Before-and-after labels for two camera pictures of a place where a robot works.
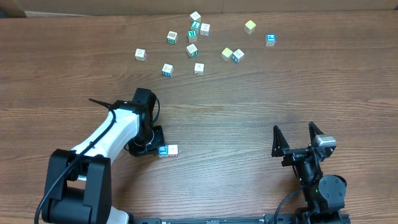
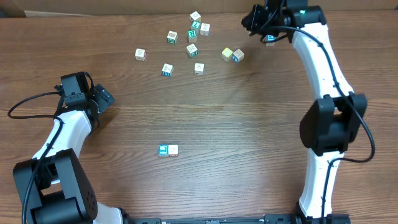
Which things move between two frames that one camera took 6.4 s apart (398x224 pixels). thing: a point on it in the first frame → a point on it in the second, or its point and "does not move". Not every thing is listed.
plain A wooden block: x=199 y=68 does not move
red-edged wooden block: x=163 y=151 does not move
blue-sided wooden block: x=238 y=55 does not move
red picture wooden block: x=173 y=150 does not move
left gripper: x=137 y=150 → x=102 y=97
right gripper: x=281 y=149 → x=252 y=24
